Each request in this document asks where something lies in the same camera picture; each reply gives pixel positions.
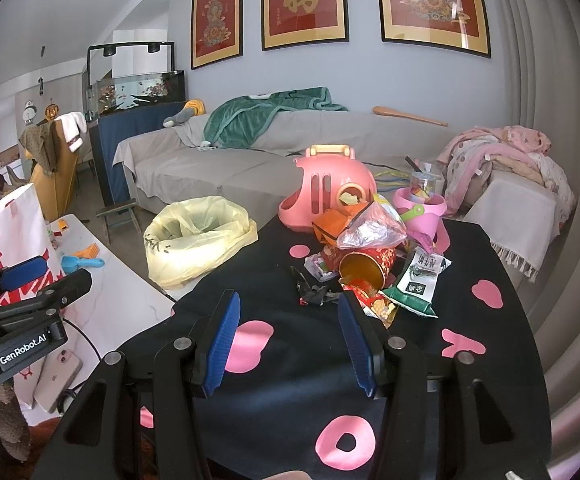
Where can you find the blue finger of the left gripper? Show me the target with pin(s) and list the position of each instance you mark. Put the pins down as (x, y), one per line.
(23, 273)
(68, 289)

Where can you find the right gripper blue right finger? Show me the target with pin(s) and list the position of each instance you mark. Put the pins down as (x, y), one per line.
(363, 345)

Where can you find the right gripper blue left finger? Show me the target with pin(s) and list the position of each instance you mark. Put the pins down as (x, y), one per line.
(213, 337)

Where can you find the red yellow snack wrapper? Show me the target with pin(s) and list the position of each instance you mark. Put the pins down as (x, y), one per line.
(373, 302)

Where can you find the black wrapper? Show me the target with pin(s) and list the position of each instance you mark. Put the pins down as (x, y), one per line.
(312, 295)

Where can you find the green white snack packet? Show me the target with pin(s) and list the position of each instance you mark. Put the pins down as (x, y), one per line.
(414, 289)

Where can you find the clear silver snack bag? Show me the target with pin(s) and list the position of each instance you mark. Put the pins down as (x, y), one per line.
(378, 226)

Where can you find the orange plastic bag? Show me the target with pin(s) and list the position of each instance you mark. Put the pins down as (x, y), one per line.
(329, 225)

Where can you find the yellow lined trash bin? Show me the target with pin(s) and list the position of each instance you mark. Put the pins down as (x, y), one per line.
(191, 238)

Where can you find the blue toy scoop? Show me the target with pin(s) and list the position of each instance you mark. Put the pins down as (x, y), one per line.
(71, 264)

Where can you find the orange toy rake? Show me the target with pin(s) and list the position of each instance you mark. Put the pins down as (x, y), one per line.
(90, 252)

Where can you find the red white shopping bag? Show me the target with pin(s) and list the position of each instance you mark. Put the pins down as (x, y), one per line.
(24, 235)

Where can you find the pink smartphone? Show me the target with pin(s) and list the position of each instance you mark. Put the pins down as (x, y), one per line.
(59, 371)

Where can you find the small wooden stool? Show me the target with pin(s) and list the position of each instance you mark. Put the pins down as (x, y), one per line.
(118, 215)

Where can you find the black cloth with pink shapes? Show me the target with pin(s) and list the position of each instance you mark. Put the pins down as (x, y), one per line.
(290, 399)

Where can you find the yellow chair with clothes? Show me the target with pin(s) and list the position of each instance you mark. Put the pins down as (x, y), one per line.
(53, 147)

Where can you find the pink toy bucket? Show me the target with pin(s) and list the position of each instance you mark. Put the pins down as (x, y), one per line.
(424, 219)

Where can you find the grey covered sofa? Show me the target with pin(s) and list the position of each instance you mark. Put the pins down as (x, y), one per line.
(169, 165)

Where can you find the pink toy carrier case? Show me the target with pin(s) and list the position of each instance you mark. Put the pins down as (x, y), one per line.
(329, 171)

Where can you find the clear plastic jar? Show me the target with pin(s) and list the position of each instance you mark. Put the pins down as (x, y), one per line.
(425, 188)

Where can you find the grey orange plush toy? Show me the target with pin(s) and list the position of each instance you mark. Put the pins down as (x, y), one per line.
(190, 109)

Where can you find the fish tank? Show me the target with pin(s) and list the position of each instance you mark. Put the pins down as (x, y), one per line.
(111, 95)

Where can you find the green blanket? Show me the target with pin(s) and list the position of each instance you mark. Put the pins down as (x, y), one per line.
(239, 122)

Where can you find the wooden back scratcher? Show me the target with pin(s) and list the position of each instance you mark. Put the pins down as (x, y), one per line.
(390, 112)

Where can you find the pink clothes pile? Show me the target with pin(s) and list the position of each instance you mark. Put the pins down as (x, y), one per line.
(520, 150)

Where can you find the left red framed picture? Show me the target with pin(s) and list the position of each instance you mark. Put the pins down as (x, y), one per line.
(216, 31)

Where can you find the red framed picture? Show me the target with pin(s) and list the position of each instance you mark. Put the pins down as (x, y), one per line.
(460, 25)
(289, 23)
(216, 31)

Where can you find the middle red framed picture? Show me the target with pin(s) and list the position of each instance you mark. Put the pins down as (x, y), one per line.
(289, 23)

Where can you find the right red framed picture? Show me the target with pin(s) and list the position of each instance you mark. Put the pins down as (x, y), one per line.
(460, 25)

